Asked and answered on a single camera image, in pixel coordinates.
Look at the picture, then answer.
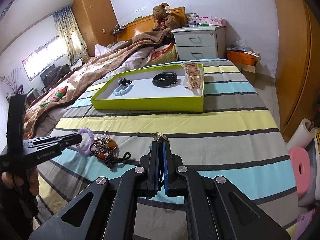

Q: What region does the grey drawer nightstand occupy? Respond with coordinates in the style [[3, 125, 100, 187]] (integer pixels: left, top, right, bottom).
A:
[[172, 26, 226, 60]]

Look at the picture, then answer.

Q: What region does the brown teddy bear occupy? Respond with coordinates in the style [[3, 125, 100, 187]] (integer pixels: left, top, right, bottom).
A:
[[151, 3, 180, 38]]

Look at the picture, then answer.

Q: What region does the dark beaded bracelet with pendant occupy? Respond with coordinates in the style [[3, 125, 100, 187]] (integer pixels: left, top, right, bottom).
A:
[[89, 134, 118, 160]]

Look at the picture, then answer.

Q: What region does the striped tablecloth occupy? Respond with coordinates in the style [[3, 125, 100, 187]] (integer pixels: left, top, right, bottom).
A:
[[37, 60, 298, 236]]

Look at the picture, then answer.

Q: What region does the lime green shallow box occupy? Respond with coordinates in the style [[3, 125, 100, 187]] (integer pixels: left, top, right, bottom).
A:
[[91, 64, 204, 113]]

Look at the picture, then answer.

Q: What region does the white paper roll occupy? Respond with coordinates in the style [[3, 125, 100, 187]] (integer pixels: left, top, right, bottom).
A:
[[286, 118, 316, 151]]

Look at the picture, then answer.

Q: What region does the light blue spiral hair tie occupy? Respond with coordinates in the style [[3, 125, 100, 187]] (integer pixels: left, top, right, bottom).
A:
[[113, 83, 133, 97]]

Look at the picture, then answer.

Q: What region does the brown fleece blanket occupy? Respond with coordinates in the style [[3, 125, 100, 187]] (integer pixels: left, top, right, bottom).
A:
[[23, 30, 164, 139]]

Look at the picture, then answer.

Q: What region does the rose gold claw hair clip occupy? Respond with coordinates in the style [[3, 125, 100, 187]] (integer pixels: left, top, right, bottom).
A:
[[182, 62, 203, 90]]

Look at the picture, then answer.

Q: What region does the purple spiral hair tie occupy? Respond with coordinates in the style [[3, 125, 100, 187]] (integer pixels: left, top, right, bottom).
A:
[[75, 127, 95, 156]]

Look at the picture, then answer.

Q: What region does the black wristband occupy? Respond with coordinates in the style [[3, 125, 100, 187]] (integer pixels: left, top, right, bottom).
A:
[[152, 72, 177, 87]]

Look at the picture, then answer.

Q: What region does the pink foam stool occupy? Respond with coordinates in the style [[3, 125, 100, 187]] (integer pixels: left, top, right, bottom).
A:
[[289, 146, 311, 199]]

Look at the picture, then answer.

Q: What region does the patterned window curtain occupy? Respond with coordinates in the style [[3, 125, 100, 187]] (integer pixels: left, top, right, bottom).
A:
[[53, 5, 88, 64]]

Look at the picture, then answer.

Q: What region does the black small hair clip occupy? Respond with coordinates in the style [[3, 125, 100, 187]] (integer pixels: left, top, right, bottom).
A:
[[118, 78, 132, 86]]

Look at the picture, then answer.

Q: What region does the wooden wardrobe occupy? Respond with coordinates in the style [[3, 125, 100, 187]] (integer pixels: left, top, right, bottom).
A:
[[72, 0, 118, 56]]

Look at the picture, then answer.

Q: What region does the black cord bead necklace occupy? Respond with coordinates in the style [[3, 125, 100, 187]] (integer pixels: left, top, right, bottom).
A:
[[103, 132, 169, 169]]

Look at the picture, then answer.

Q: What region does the red green plaid cushion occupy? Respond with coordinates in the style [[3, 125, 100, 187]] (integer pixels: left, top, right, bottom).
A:
[[40, 86, 68, 108]]

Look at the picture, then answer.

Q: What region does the orange storage box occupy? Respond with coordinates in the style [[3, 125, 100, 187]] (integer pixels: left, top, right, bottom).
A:
[[226, 40, 261, 74]]

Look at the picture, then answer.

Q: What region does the wooden door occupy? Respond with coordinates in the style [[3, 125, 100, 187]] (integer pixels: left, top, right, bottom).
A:
[[275, 0, 319, 141]]

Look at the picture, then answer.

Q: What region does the wooden headboard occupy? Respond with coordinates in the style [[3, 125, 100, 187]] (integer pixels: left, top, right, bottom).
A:
[[116, 7, 187, 42]]

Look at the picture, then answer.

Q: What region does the pink floral box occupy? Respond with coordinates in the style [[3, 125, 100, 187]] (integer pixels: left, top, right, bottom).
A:
[[197, 16, 227, 27]]

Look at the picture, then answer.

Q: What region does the yellow mattress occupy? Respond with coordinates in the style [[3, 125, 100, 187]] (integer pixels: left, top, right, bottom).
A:
[[146, 42, 178, 66]]

